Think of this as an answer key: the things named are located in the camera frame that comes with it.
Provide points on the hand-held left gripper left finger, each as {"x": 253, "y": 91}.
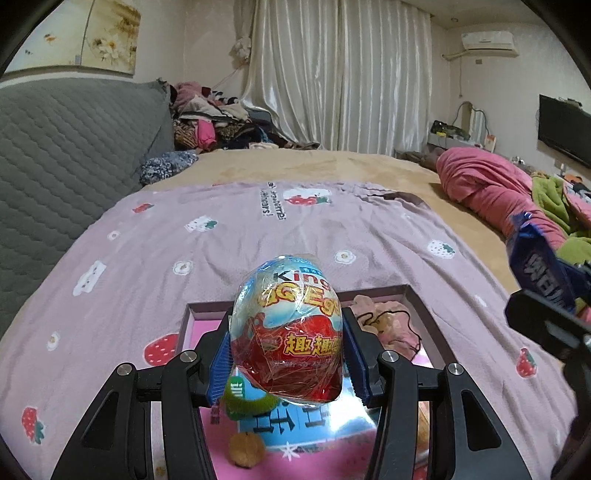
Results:
{"x": 220, "y": 369}

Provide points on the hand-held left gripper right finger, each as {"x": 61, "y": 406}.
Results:
{"x": 358, "y": 364}

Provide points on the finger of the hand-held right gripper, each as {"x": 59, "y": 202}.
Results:
{"x": 540, "y": 318}

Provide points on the blue cookie packet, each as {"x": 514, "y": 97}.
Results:
{"x": 540, "y": 267}

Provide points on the red chocolate egg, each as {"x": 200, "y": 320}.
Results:
{"x": 286, "y": 346}

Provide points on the shallow dark cardboard box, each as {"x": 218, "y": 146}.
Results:
{"x": 431, "y": 332}

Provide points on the walnut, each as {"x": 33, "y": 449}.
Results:
{"x": 247, "y": 450}

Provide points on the green hair scrunchie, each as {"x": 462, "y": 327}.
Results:
{"x": 258, "y": 406}

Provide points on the beige plush cookie toy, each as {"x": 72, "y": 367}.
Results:
{"x": 392, "y": 323}

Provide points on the pink and blue book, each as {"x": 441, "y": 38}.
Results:
{"x": 323, "y": 461}

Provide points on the green cloth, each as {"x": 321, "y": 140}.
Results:
{"x": 549, "y": 198}

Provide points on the pink strawberry printed blanket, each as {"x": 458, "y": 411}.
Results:
{"x": 138, "y": 258}

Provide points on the pink quilt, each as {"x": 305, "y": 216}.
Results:
{"x": 485, "y": 184}

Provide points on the black television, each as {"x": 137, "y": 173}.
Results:
{"x": 565, "y": 127}

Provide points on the blue floral cloth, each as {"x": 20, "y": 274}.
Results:
{"x": 166, "y": 167}

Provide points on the pile of clothes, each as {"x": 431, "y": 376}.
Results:
{"x": 217, "y": 120}

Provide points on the grey quilted headboard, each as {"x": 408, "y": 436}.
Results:
{"x": 69, "y": 152}

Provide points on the white air conditioner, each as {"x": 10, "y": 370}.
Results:
{"x": 487, "y": 42}

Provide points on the white curtain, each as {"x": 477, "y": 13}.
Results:
{"x": 332, "y": 78}

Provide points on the floral wall picture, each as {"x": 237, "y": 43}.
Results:
{"x": 69, "y": 32}

